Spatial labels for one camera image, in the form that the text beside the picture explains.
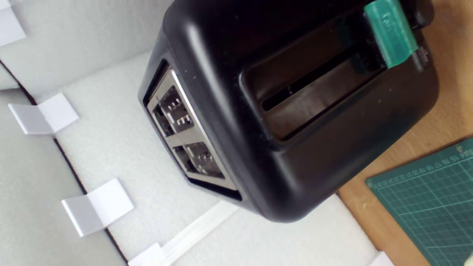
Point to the green toaster lever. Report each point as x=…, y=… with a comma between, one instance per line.
x=391, y=33

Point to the black two-slot toaster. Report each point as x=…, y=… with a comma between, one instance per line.
x=229, y=74

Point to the white clip with long strip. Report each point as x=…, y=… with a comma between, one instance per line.
x=166, y=251

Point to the green cutting mat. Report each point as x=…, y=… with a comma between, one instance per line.
x=436, y=199

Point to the white rounded block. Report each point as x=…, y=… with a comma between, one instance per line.
x=469, y=261

